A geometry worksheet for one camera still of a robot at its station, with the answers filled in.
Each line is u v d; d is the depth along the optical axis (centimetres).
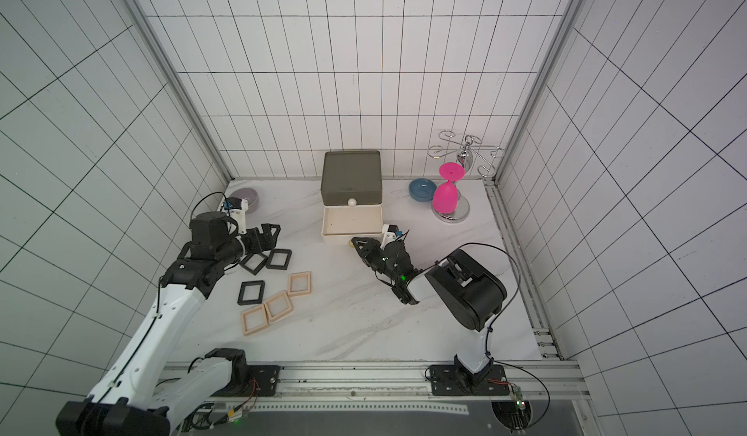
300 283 90
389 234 85
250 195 108
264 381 73
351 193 90
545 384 66
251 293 90
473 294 50
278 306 85
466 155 88
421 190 114
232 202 66
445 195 88
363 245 87
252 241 67
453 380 66
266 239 69
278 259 98
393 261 71
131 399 38
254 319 83
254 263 92
